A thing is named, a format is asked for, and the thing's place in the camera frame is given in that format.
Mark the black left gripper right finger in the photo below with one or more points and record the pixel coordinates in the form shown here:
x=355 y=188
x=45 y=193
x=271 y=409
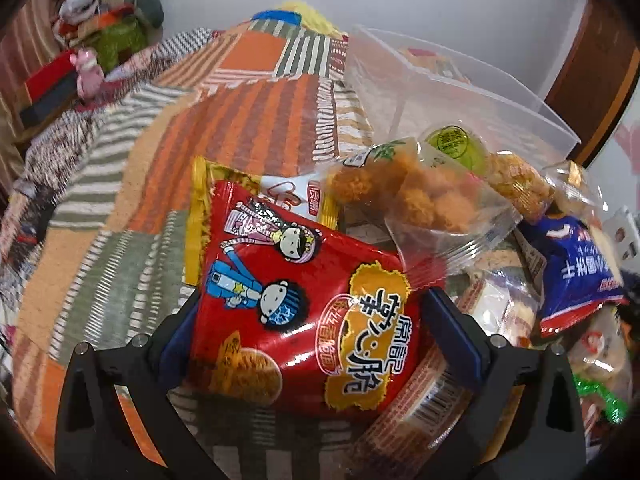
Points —
x=524 y=419

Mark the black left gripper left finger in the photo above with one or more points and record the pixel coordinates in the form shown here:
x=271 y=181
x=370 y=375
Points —
x=115 y=420

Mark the blue red snack bag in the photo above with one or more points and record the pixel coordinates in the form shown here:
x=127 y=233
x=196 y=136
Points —
x=569 y=271

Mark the red cartoon snack bag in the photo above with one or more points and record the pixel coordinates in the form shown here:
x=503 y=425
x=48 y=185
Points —
x=300 y=317

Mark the clear bag golden crackers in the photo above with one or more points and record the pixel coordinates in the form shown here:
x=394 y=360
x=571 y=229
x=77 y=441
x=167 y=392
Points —
x=520 y=183

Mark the clear bag orange fried snacks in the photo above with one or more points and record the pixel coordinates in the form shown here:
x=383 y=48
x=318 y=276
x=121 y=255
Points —
x=440 y=216

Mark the green jelly cup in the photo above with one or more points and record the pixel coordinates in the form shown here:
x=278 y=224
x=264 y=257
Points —
x=461 y=145

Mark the yellow white cracker snack bag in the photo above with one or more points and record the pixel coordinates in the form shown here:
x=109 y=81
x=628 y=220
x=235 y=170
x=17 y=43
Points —
x=280 y=194

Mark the green wrapper snack pack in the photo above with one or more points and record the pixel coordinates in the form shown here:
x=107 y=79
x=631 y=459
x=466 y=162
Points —
x=614 y=407

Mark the brick pattern snack pack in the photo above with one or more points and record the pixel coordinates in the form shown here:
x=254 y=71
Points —
x=408 y=433

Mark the patchwork striped bed blanket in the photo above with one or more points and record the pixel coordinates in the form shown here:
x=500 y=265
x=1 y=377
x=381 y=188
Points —
x=93 y=241

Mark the pink plush toy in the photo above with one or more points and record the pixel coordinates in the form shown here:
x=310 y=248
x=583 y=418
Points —
x=90 y=75

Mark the red and black box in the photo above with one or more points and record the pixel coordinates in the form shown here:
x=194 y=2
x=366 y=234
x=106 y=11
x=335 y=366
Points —
x=47 y=89

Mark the clear plastic storage bin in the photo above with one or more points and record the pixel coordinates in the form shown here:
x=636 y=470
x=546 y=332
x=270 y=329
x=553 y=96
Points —
x=408 y=87

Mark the brown wooden door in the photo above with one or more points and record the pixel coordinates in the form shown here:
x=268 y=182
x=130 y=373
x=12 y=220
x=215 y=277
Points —
x=596 y=80

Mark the green patterned bag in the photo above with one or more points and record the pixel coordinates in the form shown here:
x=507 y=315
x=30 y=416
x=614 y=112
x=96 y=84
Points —
x=117 y=43

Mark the striped brown curtain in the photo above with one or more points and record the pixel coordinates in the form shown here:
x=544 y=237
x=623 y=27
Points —
x=27 y=44

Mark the yellow pillow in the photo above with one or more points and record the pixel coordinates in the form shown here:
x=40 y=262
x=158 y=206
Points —
x=312 y=19

